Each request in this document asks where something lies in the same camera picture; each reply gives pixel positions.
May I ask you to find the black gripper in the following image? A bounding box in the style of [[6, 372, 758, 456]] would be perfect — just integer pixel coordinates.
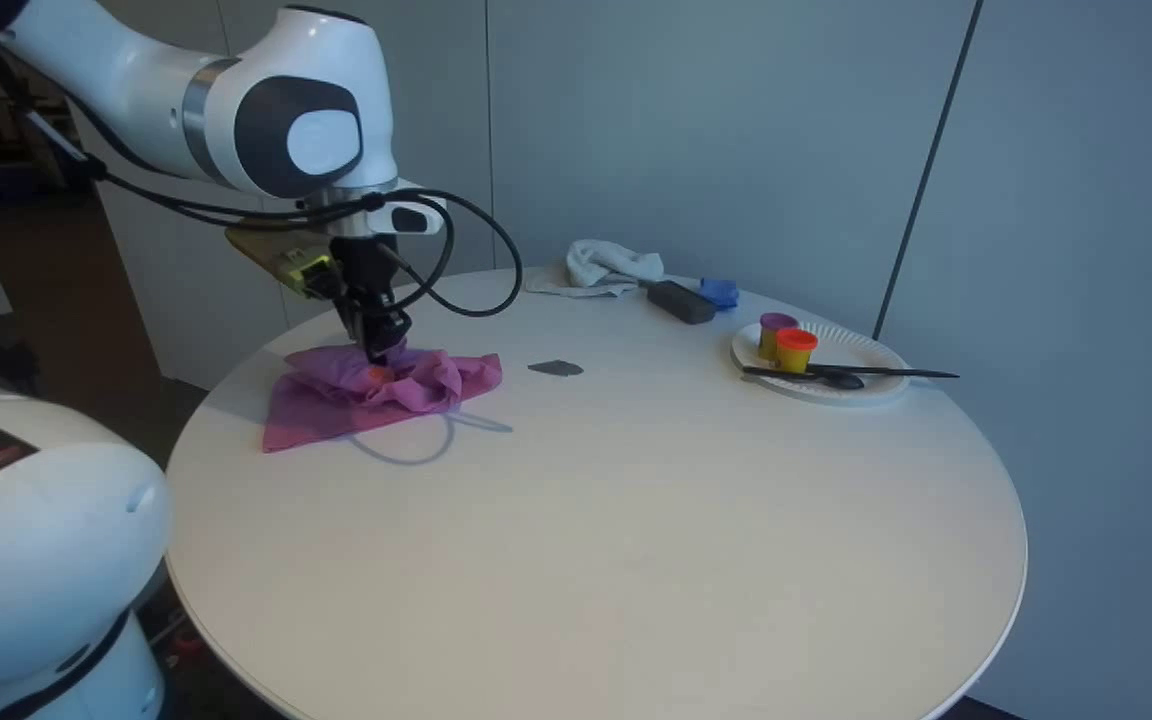
[[330, 234, 413, 366]]

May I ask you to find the pink t-shirt orange print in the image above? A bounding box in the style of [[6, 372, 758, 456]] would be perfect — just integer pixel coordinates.
[[259, 340, 506, 456]]

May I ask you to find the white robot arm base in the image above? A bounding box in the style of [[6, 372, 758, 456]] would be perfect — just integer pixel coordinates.
[[0, 372, 174, 720]]

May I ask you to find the clear plastic tube loop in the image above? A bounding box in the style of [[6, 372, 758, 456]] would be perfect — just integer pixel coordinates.
[[343, 402, 516, 470]]

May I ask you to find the white crumpled cloth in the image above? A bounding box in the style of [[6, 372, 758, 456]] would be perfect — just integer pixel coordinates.
[[563, 234, 672, 298]]

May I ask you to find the black rectangular box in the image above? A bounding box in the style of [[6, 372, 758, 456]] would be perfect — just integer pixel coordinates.
[[645, 275, 718, 329]]

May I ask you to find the blue small object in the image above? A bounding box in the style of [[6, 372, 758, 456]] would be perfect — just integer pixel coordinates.
[[701, 275, 742, 317]]

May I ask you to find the purple cup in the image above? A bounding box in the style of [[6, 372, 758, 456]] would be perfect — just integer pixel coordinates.
[[757, 307, 805, 359]]

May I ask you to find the orange cup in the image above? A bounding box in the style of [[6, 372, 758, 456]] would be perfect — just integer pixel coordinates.
[[770, 324, 819, 380]]

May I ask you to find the white plate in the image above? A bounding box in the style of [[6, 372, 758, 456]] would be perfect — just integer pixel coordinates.
[[726, 317, 917, 408]]

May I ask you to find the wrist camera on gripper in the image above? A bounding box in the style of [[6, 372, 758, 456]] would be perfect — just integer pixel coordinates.
[[228, 218, 343, 298]]

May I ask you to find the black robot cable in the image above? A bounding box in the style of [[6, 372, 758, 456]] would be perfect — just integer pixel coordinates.
[[12, 103, 528, 324]]

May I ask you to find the black long-handled utensil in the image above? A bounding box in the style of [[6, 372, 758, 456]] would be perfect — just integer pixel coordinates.
[[742, 359, 963, 394]]

